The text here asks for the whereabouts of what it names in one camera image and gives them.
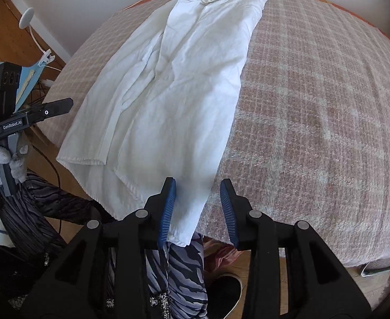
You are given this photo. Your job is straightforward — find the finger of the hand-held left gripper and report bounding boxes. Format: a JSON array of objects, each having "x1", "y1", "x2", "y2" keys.
[{"x1": 29, "y1": 98, "x2": 75, "y2": 120}]

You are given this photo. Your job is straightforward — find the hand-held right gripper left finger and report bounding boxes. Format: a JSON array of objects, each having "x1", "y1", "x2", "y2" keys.
[{"x1": 20, "y1": 178, "x2": 177, "y2": 319}]

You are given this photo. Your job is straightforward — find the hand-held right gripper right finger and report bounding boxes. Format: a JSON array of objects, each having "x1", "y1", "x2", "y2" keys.
[{"x1": 219, "y1": 179, "x2": 372, "y2": 319}]

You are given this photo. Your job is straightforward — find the white shirt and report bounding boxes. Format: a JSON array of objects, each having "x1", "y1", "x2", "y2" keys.
[{"x1": 56, "y1": 0, "x2": 273, "y2": 248}]

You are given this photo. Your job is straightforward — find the yellowish paper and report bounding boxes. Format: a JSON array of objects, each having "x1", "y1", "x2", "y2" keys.
[{"x1": 17, "y1": 70, "x2": 36, "y2": 98}]

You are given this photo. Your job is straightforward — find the person's zebra striped legs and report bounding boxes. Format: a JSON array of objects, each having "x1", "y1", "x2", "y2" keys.
[{"x1": 0, "y1": 172, "x2": 209, "y2": 319}]

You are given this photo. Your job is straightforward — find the wooden door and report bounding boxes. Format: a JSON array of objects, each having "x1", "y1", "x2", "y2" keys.
[{"x1": 0, "y1": 0, "x2": 67, "y2": 74}]

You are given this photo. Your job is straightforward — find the person's black shoe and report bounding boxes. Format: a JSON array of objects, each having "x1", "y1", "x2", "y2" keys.
[{"x1": 204, "y1": 274, "x2": 244, "y2": 319}]

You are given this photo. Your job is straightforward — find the white clip lamp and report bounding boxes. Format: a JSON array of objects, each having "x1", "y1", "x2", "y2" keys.
[{"x1": 18, "y1": 7, "x2": 56, "y2": 67}]

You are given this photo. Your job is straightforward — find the beige plaid blanket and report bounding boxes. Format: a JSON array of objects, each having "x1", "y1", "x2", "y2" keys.
[{"x1": 44, "y1": 0, "x2": 390, "y2": 268}]

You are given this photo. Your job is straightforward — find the black cable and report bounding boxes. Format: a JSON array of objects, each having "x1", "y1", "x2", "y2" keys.
[{"x1": 31, "y1": 144, "x2": 64, "y2": 236}]

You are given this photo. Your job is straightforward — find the white cable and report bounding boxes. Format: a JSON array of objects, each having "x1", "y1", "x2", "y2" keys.
[{"x1": 361, "y1": 262, "x2": 390, "y2": 277}]

